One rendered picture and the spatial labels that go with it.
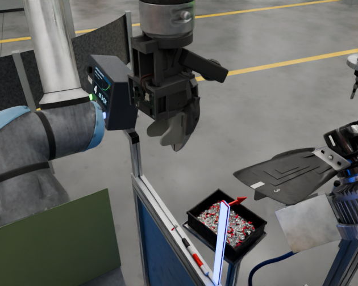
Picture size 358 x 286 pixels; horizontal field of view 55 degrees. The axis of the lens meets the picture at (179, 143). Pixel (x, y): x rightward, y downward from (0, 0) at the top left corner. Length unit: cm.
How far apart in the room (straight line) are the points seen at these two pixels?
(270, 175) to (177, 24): 55
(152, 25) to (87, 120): 41
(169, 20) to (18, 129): 44
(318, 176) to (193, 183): 171
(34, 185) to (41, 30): 33
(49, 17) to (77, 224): 45
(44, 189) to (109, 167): 199
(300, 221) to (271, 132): 214
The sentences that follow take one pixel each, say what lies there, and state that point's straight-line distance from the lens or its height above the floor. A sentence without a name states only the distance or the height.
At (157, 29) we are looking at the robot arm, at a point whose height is 163.
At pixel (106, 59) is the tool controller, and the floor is 124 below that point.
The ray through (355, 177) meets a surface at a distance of 103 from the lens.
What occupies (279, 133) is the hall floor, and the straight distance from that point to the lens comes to 316.
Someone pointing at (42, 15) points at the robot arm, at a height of 155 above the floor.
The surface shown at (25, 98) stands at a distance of 247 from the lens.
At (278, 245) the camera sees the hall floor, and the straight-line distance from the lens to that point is 228.
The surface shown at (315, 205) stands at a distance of 106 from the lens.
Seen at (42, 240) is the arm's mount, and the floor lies 120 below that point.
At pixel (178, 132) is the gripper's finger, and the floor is 146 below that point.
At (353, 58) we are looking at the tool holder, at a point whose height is 147.
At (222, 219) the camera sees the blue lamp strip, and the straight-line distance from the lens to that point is 85.
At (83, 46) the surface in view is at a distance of 254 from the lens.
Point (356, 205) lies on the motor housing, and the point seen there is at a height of 111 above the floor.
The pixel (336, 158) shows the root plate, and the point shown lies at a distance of 103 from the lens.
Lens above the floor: 179
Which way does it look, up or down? 38 degrees down
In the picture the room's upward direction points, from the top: straight up
